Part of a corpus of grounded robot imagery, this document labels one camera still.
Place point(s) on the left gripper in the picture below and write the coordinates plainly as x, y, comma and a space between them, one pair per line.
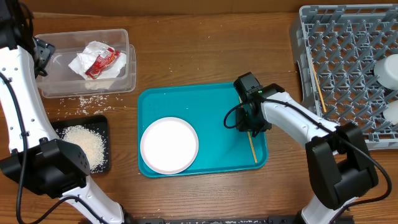
46, 50

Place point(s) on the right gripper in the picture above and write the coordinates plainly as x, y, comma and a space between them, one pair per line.
243, 127

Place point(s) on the wooden chopstick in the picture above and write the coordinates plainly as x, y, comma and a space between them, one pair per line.
318, 87
250, 141

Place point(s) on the white napkin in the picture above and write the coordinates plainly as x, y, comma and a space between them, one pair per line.
84, 60

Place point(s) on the red sauce packet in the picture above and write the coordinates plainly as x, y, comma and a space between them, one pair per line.
105, 58

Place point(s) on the large white plate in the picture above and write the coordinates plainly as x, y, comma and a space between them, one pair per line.
169, 145

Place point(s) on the white cup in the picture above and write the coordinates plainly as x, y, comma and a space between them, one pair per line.
391, 113

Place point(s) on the grey-green bowl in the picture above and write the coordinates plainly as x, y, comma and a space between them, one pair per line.
386, 70

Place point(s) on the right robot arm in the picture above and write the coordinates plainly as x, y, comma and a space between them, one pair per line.
341, 170

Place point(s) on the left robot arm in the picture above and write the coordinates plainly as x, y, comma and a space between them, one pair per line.
40, 161

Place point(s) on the clear plastic waste bin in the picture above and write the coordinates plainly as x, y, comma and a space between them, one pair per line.
62, 81

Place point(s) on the grey dishwasher rack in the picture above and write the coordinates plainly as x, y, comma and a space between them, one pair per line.
345, 42

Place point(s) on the teal plastic serving tray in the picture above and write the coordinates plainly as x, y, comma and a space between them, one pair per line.
205, 108

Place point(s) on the black rectangular tray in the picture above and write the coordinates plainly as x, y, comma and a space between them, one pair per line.
98, 123

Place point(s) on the pile of white rice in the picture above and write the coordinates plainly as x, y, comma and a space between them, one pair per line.
90, 141

